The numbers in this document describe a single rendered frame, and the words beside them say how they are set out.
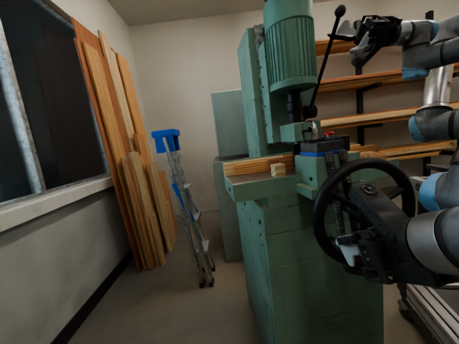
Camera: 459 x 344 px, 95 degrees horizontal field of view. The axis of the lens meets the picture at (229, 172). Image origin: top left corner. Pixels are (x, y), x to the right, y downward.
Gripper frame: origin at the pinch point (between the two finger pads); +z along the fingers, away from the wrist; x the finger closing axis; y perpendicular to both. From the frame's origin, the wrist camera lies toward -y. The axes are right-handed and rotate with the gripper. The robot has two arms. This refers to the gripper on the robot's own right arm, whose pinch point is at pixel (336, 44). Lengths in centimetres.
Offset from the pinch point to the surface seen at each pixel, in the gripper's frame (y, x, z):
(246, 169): -35, 22, 35
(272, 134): -32.5, 5.7, 19.3
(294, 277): -53, 58, 25
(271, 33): 1.7, -8.9, 20.8
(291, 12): 7.8, -7.6, 15.4
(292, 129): -23.2, 14.6, 15.7
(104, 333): -131, 54, 122
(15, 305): -89, 40, 146
